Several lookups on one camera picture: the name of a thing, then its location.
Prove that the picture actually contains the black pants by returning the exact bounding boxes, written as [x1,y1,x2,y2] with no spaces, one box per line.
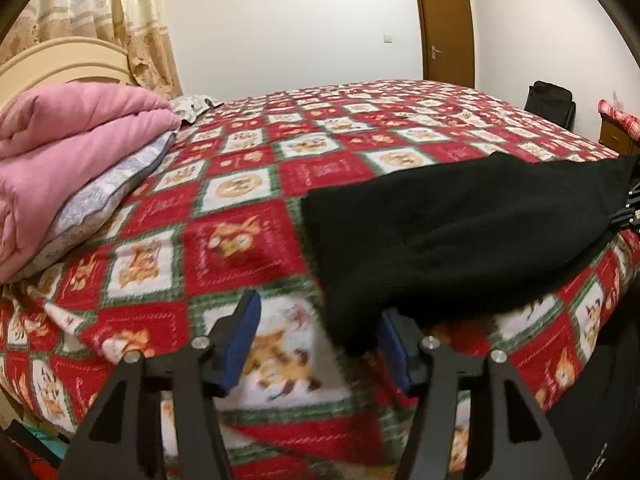
[300,153,639,356]

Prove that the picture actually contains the brown wooden dresser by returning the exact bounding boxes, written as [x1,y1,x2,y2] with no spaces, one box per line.
[599,113,639,155]

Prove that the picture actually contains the red patterned cloth on dresser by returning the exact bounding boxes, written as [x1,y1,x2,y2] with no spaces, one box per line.
[598,100,640,142]

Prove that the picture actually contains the black bag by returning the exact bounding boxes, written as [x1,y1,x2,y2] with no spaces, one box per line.
[524,80,576,131]

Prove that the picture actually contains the grey patterned pillow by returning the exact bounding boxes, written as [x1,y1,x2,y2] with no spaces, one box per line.
[4,131,177,283]

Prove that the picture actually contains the brown wooden door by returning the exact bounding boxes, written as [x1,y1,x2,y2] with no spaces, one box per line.
[416,0,475,88]

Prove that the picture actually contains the red patterned bedspread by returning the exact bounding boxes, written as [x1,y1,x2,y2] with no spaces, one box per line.
[1,80,610,479]

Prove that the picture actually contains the pink folded quilt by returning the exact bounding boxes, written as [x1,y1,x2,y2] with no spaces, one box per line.
[1,82,181,282]

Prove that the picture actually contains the white patterned far pillow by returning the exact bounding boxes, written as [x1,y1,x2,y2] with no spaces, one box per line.
[169,94,224,125]

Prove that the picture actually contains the cream wooden headboard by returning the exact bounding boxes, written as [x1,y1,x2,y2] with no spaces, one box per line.
[0,37,137,107]

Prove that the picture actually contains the beige curtain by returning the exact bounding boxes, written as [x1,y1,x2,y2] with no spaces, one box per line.
[1,0,182,100]

